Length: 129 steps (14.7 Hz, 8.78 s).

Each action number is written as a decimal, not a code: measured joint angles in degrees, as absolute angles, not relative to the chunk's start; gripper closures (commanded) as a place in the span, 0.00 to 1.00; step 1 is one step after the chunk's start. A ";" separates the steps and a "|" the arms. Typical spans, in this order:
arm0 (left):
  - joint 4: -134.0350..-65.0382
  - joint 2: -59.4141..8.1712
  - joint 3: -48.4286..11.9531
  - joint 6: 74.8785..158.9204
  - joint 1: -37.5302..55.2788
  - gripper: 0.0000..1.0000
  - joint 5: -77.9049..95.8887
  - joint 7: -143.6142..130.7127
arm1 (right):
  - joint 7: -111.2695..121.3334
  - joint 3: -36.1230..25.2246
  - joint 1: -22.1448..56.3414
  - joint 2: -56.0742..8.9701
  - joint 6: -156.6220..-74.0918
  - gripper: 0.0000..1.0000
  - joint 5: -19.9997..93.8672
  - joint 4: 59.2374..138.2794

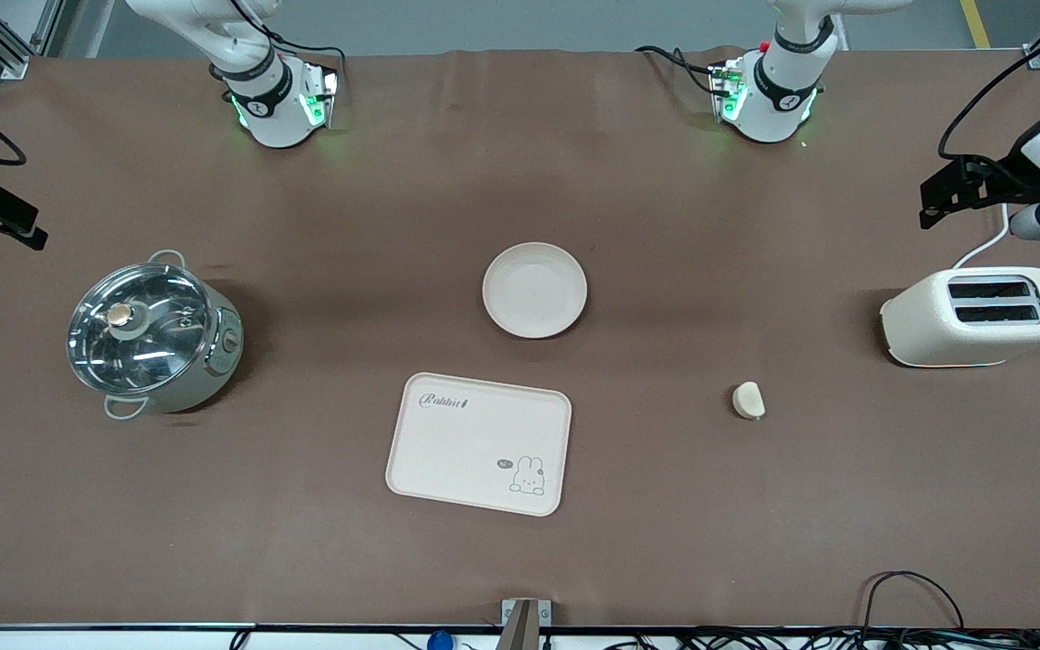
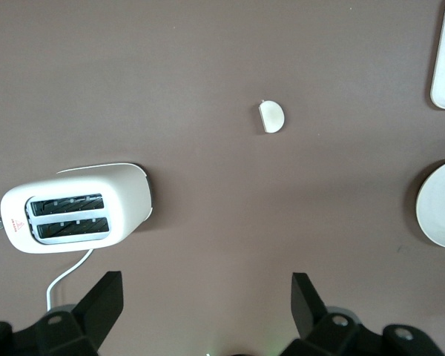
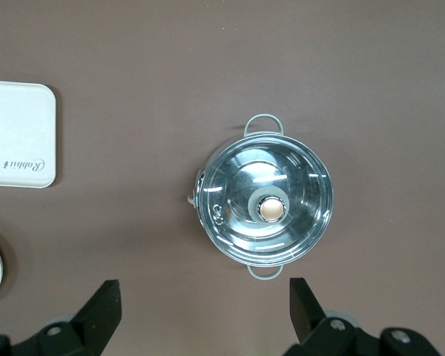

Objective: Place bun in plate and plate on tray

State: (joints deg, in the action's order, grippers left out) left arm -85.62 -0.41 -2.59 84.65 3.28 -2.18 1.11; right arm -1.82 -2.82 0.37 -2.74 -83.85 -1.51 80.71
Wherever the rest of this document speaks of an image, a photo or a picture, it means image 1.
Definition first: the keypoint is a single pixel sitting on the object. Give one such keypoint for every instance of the cream two-slot toaster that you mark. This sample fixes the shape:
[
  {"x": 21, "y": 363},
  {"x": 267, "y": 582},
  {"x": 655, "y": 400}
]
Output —
[{"x": 926, "y": 325}]

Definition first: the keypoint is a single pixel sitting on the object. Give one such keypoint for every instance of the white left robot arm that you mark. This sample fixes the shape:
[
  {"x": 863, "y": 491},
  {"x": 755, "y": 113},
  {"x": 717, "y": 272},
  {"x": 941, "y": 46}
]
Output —
[{"x": 777, "y": 99}]

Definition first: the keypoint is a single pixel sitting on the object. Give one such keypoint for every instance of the blue round cap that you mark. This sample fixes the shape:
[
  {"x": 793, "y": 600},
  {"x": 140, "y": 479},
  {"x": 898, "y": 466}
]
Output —
[{"x": 440, "y": 642}]

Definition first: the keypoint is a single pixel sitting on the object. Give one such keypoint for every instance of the small pale steamed bun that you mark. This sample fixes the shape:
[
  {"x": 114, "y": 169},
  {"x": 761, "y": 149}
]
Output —
[{"x": 748, "y": 400}]

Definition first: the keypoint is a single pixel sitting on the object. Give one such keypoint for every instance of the round cream plate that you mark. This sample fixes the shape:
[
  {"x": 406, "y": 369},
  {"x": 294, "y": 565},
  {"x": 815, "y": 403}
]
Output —
[{"x": 534, "y": 291}]

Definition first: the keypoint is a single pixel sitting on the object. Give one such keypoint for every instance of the glass pot lid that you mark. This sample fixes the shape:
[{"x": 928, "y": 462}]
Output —
[{"x": 141, "y": 329}]

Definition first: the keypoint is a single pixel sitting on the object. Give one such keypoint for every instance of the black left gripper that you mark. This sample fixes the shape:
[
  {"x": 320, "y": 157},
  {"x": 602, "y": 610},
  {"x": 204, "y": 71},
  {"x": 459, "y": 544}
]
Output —
[{"x": 1004, "y": 181}]

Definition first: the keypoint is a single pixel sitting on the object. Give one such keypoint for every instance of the brown table cover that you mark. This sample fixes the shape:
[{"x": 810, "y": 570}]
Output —
[{"x": 664, "y": 226}]

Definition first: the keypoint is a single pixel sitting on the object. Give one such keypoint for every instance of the grey metal camera bracket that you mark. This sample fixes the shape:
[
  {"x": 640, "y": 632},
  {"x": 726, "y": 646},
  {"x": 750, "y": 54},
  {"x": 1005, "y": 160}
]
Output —
[{"x": 524, "y": 623}]

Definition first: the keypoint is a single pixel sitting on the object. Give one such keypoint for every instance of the cream rabbit print tray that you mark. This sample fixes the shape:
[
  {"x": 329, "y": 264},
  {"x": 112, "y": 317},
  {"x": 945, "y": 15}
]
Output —
[{"x": 475, "y": 442}]

